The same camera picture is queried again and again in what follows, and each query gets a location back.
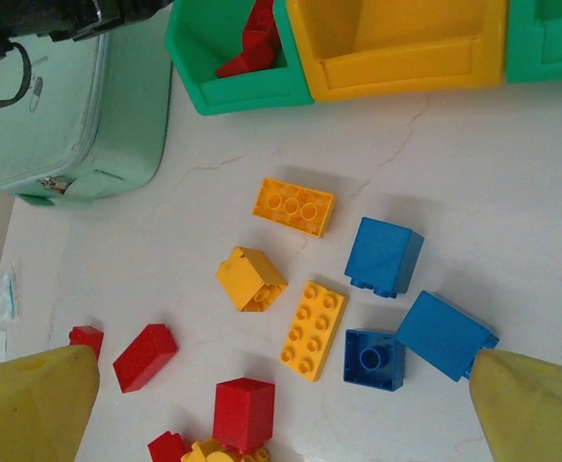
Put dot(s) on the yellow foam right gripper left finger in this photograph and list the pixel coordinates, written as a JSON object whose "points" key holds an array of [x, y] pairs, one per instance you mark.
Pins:
{"points": [[26, 414]]}

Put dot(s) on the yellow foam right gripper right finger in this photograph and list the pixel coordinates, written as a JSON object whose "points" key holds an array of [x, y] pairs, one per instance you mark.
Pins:
{"points": [[536, 414]]}

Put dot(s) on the small red lego brick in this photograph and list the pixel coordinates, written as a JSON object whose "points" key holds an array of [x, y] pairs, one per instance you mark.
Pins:
{"points": [[165, 450], [86, 337]]}

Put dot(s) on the blue tall lego brick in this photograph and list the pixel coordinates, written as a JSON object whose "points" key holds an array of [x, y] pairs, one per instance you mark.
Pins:
{"points": [[382, 252], [442, 332]]}

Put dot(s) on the red two-by-four lego brick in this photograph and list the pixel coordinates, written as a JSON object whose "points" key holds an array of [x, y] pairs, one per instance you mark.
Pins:
{"points": [[144, 358]]}

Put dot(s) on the blue low square lego brick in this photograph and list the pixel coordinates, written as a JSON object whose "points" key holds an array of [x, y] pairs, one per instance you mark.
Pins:
{"points": [[358, 375]]}

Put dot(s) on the red tall lego brick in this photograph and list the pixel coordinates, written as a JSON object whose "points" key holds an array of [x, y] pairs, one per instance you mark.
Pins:
{"points": [[242, 414]]}

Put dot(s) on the yellow lego plate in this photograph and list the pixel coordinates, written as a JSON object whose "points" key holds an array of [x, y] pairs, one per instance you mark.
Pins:
{"points": [[312, 332]]}

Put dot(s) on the yellow tall square lego brick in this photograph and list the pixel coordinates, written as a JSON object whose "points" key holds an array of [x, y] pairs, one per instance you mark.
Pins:
{"points": [[247, 274]]}

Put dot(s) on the yellow two-by-four lego brick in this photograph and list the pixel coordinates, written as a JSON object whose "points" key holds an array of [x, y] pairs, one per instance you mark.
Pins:
{"points": [[293, 208]]}

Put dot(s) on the mint green zipper pouch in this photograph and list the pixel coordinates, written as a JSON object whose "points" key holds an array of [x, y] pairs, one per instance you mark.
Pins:
{"points": [[69, 120]]}

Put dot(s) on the green plastic bin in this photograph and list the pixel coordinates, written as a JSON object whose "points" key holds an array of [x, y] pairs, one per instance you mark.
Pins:
{"points": [[242, 94], [550, 48]]}

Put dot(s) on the yellow plastic bin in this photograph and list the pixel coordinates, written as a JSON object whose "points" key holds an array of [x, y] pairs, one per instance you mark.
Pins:
{"points": [[406, 72]]}

